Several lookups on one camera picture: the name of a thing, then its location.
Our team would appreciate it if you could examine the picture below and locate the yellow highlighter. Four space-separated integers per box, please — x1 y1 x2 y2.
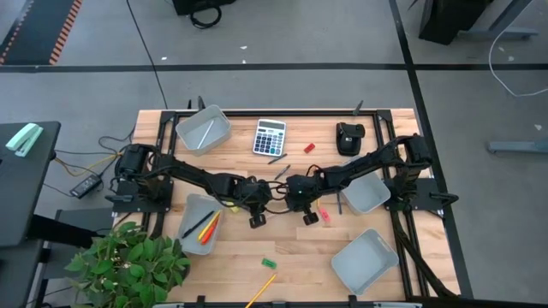
197 209 222 241

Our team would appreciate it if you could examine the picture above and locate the black pen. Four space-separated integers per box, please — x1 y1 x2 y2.
182 210 216 240

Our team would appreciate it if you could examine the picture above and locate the white desk calculator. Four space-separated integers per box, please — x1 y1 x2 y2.
252 118 287 157

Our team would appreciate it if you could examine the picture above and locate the grey desk base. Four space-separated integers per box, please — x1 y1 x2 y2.
460 0 539 43

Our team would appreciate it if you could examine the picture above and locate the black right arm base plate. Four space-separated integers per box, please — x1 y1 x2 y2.
384 177 460 211

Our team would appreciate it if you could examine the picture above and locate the green potted plant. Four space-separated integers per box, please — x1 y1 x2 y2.
63 221 193 308

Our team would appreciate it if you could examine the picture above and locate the black cabinet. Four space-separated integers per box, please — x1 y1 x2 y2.
418 0 497 46

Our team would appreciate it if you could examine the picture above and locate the black side desk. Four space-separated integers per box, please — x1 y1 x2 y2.
0 121 62 249

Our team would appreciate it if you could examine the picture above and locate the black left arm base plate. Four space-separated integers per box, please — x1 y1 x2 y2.
104 177 175 214

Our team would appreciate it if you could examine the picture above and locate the white floor cable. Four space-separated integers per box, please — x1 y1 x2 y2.
487 25 548 98

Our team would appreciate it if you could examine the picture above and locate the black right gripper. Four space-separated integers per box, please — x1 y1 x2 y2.
293 173 323 227

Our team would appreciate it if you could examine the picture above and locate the black aluminium table frame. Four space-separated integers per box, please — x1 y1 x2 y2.
143 96 463 308

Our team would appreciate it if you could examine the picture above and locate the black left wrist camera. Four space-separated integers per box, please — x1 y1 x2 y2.
257 181 274 203

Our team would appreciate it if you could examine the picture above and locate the black cable bundle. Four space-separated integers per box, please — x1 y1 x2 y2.
391 209 457 299

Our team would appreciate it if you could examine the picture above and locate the orange striped floor mat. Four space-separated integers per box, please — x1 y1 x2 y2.
0 0 83 66

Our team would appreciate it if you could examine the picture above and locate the black power adapter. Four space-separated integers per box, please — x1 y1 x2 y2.
68 173 103 199

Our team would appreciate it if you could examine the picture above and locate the yellow cable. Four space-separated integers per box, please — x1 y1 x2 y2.
54 151 129 178

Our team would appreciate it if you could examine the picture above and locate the grey desk foot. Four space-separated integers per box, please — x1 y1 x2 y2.
486 137 548 154

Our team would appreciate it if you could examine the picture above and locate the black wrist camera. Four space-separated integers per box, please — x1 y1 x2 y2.
257 181 274 203
285 175 300 202

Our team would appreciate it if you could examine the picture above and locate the mint green stapler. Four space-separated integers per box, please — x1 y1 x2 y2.
5 122 45 158

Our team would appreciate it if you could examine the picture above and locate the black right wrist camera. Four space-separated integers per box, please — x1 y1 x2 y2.
285 175 300 202

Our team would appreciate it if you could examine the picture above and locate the black coiled cable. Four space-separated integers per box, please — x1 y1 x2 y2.
189 3 223 30

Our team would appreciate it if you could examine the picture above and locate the black box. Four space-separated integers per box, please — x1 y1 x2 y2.
171 0 237 17

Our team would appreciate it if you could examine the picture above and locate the black floor cable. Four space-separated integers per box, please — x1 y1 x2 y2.
125 0 169 110

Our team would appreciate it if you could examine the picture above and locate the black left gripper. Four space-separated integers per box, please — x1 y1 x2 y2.
233 179 267 229

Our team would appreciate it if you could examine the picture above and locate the grey plastic bin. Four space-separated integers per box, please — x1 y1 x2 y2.
331 228 400 297
341 156 392 216
176 192 226 257
175 104 233 157

